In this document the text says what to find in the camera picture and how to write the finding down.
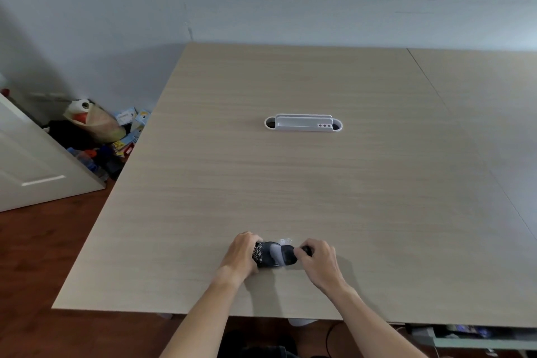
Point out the light blue carton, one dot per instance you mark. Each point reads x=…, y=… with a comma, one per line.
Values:
x=141, y=122

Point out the person's black clothing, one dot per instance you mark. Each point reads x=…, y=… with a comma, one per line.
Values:
x=256, y=347

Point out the small clear plastic piece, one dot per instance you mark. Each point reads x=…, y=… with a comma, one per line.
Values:
x=287, y=240

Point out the white desk organizer tray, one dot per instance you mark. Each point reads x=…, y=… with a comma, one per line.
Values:
x=303, y=123

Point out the blue plastic items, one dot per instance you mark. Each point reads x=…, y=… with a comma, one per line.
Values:
x=87, y=162

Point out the grey shelf with clutter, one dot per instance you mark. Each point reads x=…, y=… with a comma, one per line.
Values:
x=470, y=336

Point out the person's left fingers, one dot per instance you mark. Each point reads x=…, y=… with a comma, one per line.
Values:
x=254, y=241

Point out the person's right fingers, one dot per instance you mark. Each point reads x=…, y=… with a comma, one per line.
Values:
x=303, y=251

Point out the black bag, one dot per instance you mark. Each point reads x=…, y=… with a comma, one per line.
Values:
x=67, y=135

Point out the white table foot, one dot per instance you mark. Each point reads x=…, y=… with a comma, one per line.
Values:
x=302, y=322

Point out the blue and white box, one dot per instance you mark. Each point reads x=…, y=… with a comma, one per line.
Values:
x=125, y=116

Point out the white paper roll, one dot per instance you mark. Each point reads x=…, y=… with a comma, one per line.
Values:
x=79, y=106

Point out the black and grey sock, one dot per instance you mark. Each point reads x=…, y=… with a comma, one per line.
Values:
x=273, y=256

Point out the person's right hand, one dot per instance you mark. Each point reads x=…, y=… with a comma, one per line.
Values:
x=322, y=263

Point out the white panel door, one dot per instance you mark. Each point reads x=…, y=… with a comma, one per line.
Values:
x=33, y=164

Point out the yellow box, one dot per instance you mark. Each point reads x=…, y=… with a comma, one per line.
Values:
x=121, y=145

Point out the person's left hand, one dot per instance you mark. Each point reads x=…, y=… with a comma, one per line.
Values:
x=238, y=256

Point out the person's right forearm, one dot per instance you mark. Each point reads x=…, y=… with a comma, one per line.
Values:
x=369, y=322

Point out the person's left forearm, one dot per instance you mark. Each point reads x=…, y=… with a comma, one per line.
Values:
x=205, y=315

